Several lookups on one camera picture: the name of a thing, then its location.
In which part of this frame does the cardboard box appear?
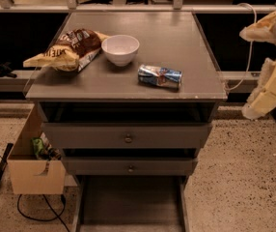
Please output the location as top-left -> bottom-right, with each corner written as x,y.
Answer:
7,106 -> 66,194

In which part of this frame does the green snack packet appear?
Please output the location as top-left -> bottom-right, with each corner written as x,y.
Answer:
31,137 -> 44,159

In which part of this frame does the white hanging cable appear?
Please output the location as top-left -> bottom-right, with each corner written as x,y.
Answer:
224,2 -> 258,93

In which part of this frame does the black floor cable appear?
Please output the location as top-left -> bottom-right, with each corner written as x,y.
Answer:
0,136 -> 71,232

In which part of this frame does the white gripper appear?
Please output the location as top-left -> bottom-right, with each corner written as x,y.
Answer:
239,11 -> 276,120

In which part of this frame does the open grey bottom drawer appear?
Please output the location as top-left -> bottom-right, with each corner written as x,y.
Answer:
70,176 -> 190,232

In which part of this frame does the grey middle drawer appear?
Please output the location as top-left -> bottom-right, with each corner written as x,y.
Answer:
62,157 -> 198,176

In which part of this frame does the white ceramic bowl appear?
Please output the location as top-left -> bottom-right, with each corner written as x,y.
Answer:
101,35 -> 140,67

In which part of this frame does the brown yellow chip bag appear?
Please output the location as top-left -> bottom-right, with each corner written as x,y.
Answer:
23,29 -> 108,73

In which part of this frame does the blue silver redbull can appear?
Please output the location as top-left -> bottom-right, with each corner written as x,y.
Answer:
138,65 -> 182,89

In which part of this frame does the grey top drawer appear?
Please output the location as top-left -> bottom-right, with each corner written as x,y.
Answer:
41,123 -> 212,149

